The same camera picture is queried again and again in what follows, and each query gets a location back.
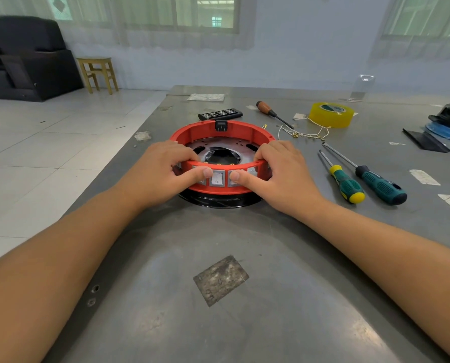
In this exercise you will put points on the white paper sheet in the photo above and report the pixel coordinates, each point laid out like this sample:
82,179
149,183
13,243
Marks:
206,97

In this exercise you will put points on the black flat plate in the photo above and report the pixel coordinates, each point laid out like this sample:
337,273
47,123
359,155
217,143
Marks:
425,140

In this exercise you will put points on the narrow window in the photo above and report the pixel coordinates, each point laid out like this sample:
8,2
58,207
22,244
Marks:
425,15

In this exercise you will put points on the wide sheer curtain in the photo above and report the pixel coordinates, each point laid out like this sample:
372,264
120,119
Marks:
153,39

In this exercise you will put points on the dark green black screwdriver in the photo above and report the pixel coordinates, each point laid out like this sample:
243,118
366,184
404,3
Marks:
383,189

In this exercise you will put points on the wide window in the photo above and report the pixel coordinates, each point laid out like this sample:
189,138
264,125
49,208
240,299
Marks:
206,13

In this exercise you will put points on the wooden stool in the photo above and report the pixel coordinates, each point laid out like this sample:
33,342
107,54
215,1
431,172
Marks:
95,60

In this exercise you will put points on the black bit set case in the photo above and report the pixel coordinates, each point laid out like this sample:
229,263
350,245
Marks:
220,114

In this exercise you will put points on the clear acrylic stand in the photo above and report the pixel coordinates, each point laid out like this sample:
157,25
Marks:
358,95

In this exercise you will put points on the person's right hand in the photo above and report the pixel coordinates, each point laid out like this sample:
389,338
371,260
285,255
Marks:
289,181

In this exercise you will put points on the small black plug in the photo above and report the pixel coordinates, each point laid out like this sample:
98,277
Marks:
221,125

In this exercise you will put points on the person's right forearm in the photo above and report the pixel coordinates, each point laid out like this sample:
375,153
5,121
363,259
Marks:
395,268

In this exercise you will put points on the yellow tape roll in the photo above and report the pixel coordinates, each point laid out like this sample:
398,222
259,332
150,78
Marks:
328,120

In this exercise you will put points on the black armchair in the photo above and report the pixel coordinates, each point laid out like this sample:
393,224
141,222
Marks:
36,71

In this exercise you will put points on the narrow sheer curtain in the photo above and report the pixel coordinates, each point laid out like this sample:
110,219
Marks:
417,47

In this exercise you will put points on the person's left hand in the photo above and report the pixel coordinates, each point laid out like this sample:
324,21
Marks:
153,181

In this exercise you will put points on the black metal round plate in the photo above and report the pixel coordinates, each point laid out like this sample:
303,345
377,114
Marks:
225,202

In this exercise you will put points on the small white card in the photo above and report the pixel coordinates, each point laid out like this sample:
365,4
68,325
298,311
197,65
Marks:
299,116

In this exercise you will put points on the person's left forearm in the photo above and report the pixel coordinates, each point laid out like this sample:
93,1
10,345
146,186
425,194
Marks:
43,279

